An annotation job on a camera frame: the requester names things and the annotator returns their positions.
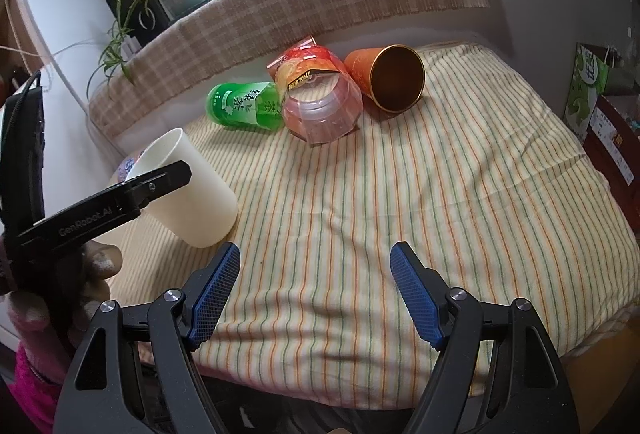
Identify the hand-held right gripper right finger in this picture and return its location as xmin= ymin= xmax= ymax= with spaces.
xmin=389 ymin=241 xmax=581 ymax=434

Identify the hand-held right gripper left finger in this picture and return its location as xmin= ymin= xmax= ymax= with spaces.
xmin=52 ymin=241 xmax=242 ymax=434

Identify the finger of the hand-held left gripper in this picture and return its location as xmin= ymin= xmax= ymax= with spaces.
xmin=122 ymin=162 xmax=194 ymax=215

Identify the white cup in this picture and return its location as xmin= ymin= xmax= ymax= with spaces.
xmin=92 ymin=128 xmax=239 ymax=249

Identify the person's left forearm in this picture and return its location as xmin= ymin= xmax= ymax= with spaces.
xmin=12 ymin=344 xmax=68 ymax=432

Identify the orange paper cup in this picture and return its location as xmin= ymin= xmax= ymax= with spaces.
xmin=343 ymin=45 xmax=426 ymax=114

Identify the person's left hand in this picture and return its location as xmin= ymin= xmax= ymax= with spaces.
xmin=7 ymin=241 xmax=124 ymax=357

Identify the small purple white packet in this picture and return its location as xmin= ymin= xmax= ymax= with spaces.
xmin=115 ymin=156 xmax=144 ymax=183

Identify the green plastic bottle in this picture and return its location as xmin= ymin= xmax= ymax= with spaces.
xmin=206 ymin=81 xmax=287 ymax=135

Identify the striped blanket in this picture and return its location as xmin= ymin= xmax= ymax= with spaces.
xmin=106 ymin=43 xmax=639 ymax=399

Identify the pink transparent plastic jar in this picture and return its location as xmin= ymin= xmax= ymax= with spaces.
xmin=281 ymin=63 xmax=364 ymax=148

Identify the red snack packet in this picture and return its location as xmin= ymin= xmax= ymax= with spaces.
xmin=265 ymin=35 xmax=351 ymax=101

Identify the red cardboard box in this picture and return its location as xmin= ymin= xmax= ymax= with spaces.
xmin=582 ymin=93 xmax=640 ymax=233

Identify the green cardboard box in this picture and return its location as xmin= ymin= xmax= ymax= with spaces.
xmin=564 ymin=42 xmax=611 ymax=143

